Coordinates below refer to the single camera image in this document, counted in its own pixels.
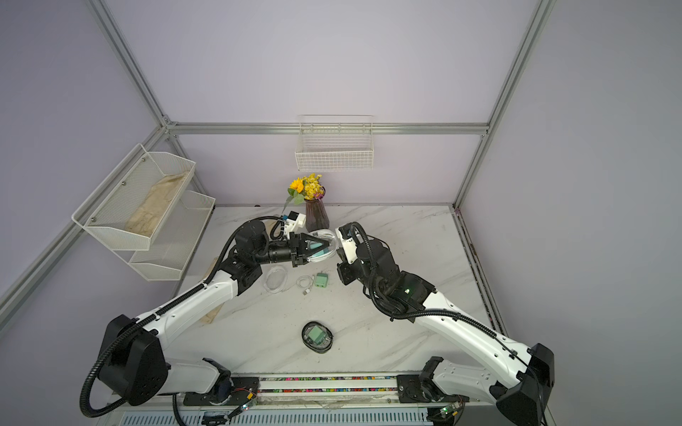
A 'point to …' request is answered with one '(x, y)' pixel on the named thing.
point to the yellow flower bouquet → (308, 187)
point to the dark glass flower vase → (316, 214)
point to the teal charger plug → (321, 252)
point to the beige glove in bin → (146, 215)
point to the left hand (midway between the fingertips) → (326, 251)
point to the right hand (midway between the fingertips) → (344, 252)
